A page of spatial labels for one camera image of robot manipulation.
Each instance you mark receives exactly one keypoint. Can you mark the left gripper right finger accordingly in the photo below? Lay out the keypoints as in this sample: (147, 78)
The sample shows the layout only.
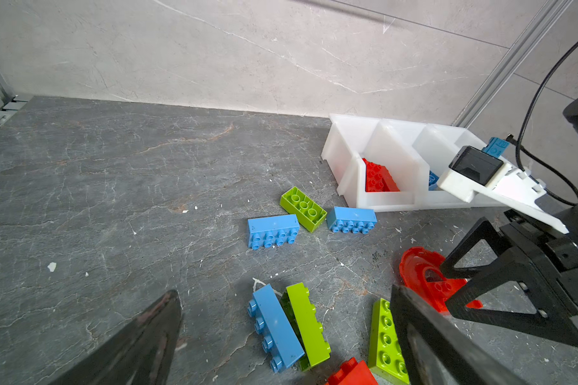
(429, 342)

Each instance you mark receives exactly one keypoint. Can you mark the blue lego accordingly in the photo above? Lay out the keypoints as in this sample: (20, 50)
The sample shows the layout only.
(433, 181)
(351, 220)
(272, 231)
(496, 147)
(279, 339)

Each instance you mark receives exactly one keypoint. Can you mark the green lego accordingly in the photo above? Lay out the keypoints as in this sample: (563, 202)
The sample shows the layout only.
(309, 214)
(385, 357)
(302, 316)

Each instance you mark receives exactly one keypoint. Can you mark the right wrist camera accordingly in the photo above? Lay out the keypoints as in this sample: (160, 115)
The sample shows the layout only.
(473, 172)

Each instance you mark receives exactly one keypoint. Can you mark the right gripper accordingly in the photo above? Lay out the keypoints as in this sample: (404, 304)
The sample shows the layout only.
(568, 250)

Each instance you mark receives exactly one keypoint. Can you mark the white three-compartment bin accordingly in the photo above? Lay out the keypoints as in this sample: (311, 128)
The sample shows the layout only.
(410, 151)

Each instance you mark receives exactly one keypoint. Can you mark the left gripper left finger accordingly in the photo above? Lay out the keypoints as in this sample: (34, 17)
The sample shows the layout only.
(140, 353)

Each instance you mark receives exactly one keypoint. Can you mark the red arch lego piece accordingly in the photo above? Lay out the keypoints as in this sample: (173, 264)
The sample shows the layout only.
(420, 271)

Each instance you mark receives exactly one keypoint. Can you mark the green lego top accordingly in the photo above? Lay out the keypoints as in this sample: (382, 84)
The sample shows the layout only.
(309, 214)

